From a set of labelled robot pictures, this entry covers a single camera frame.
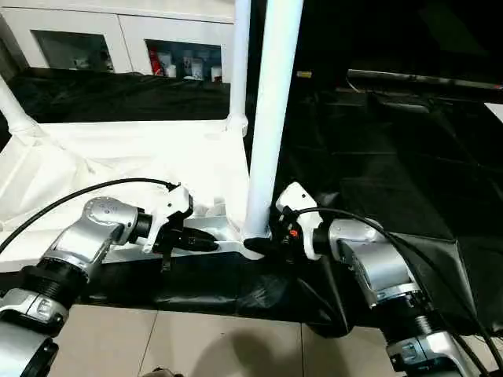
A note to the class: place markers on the grey metal bar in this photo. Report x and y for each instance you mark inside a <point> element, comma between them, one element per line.
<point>424,80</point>

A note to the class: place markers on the black case with yellow label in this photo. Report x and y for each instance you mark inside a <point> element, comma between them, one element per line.
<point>314,39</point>

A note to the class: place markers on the black table mat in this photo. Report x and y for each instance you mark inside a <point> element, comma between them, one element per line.
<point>393,157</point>

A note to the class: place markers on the white plastic table leg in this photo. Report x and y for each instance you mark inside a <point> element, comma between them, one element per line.
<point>271,98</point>
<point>239,59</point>
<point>13,106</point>

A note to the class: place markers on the white flat board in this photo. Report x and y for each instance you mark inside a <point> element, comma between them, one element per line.
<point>496,114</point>

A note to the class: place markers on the white plastic table top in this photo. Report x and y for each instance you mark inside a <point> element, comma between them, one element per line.
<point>118,157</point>

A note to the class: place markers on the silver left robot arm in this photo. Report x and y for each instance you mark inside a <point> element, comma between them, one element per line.
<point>90,231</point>

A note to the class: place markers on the white sideboard cabinet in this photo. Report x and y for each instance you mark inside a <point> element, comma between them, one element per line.
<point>118,23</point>

